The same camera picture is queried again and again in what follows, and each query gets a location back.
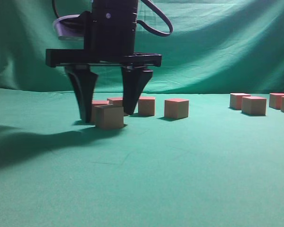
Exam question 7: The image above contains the green backdrop cloth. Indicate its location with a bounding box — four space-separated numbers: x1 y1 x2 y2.
0 0 284 94

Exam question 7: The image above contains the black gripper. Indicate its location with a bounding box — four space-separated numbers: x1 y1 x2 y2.
45 10 162 123

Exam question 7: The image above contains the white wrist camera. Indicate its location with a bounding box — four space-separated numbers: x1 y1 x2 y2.
53 14 84 41

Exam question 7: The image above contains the black camera cable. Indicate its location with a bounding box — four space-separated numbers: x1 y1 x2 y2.
136 0 174 37

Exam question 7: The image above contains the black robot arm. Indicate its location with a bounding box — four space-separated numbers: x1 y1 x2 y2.
45 0 162 123

